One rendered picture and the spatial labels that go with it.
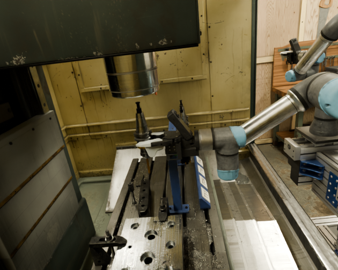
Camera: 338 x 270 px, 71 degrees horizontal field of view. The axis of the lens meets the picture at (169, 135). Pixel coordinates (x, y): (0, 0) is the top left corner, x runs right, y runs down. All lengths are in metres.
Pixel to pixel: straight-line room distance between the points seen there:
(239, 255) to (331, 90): 0.75
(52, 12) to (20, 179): 0.55
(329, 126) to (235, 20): 0.88
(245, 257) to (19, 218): 0.90
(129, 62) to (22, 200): 0.60
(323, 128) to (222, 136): 0.90
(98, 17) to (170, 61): 1.15
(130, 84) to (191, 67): 1.11
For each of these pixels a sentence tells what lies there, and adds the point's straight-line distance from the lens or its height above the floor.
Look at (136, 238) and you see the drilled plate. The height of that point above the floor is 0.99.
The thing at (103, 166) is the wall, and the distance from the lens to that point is 2.12.
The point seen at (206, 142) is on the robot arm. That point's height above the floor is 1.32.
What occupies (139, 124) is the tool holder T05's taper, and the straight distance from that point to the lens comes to 0.79.
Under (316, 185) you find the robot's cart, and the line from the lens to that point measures 1.68.
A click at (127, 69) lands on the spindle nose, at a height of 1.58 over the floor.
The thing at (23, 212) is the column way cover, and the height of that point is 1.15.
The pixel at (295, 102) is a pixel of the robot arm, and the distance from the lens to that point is 0.94.
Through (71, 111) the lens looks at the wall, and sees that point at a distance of 2.01.
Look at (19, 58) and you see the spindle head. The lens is 0.75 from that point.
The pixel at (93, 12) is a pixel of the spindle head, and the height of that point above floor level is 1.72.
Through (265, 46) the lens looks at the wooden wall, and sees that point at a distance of 3.54.
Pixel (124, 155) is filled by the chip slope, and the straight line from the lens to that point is 1.95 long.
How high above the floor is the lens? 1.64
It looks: 22 degrees down
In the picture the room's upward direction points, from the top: 7 degrees counter-clockwise
